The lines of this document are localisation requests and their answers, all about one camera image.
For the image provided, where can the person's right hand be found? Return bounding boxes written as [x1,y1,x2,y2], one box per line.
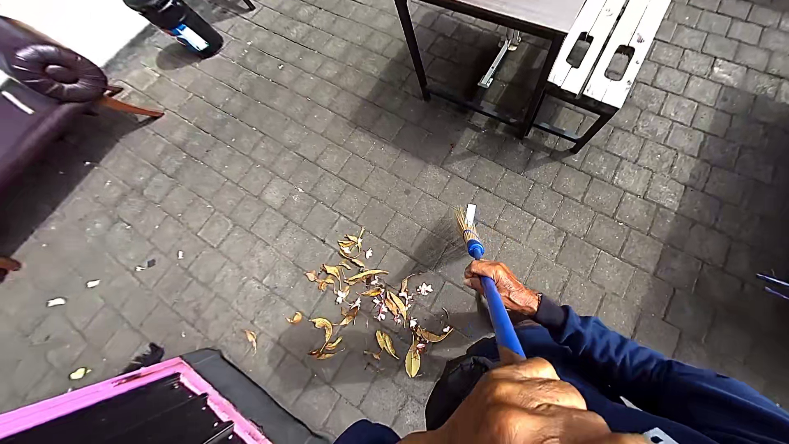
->
[464,259,542,318]

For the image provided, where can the person's left hand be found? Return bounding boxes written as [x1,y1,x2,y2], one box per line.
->
[398,356,651,444]

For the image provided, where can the broom with blue handle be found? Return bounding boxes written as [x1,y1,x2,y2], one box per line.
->
[455,206,527,363]

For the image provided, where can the person's right forearm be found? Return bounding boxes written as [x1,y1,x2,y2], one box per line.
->
[535,294,789,444]

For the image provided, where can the person's legs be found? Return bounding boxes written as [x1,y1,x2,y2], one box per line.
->
[333,324,741,444]

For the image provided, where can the pile of leaves and flowers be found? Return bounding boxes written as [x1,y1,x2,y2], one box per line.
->
[286,227,454,379]

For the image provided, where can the white slatted bench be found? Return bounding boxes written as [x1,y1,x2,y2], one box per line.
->
[534,0,673,154]

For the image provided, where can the brown table with black legs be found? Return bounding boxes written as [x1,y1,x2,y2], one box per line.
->
[394,0,588,140]

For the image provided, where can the black cylinder with blue label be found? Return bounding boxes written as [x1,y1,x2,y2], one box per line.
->
[123,0,224,59]

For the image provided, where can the pink framed black panel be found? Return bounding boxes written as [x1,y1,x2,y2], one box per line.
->
[0,356,272,444]

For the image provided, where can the purple leather sofa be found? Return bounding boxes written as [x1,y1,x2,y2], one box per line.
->
[0,16,165,198]

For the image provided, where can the metal bracket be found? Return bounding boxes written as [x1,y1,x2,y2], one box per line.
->
[478,28,522,89]

